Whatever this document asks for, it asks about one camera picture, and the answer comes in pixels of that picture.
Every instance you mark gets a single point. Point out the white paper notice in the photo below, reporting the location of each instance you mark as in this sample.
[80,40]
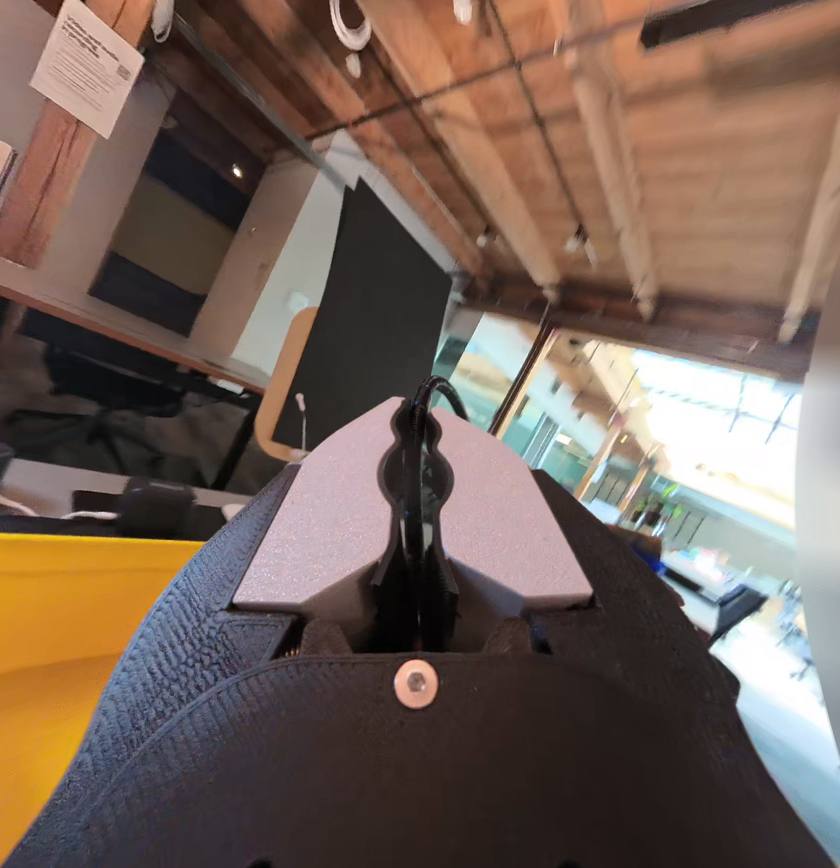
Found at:
[87,68]

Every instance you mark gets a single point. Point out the dark grey cube device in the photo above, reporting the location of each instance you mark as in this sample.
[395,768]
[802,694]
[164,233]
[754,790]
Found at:
[155,505]

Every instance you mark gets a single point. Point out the yellow plastic bin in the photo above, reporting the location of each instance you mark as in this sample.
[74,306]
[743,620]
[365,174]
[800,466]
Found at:
[54,644]

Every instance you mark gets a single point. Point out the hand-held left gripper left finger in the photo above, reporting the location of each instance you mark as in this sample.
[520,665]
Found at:
[311,529]

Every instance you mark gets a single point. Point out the wooden office desk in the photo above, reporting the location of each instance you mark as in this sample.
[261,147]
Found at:
[121,325]

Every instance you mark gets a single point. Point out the black office chair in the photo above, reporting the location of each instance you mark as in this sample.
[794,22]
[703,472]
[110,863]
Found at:
[738,607]
[108,380]

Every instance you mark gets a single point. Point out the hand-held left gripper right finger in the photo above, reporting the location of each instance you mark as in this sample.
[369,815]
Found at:
[514,529]

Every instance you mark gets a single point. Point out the track spotlight bulb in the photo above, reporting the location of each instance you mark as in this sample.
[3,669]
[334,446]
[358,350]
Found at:
[485,239]
[575,244]

